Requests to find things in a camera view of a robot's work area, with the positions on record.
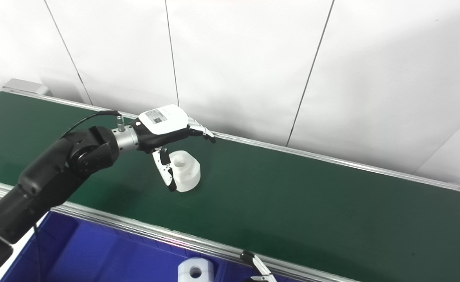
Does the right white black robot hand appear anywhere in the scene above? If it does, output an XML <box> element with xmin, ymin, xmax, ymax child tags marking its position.
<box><xmin>240</xmin><ymin>250</ymin><xmax>278</xmax><ymax>282</ymax></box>

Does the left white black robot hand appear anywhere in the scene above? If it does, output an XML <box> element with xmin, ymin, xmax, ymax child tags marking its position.
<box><xmin>134</xmin><ymin>104</ymin><xmax>216</xmax><ymax>193</ymax></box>

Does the white plastic part with hole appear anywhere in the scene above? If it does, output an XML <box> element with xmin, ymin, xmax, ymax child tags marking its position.
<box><xmin>177</xmin><ymin>257</ymin><xmax>215</xmax><ymax>282</ymax></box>
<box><xmin>168</xmin><ymin>150</ymin><xmax>201</xmax><ymax>193</ymax></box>

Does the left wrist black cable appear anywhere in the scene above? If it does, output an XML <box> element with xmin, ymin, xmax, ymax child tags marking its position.
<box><xmin>59</xmin><ymin>110</ymin><xmax>127</xmax><ymax>140</ymax></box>

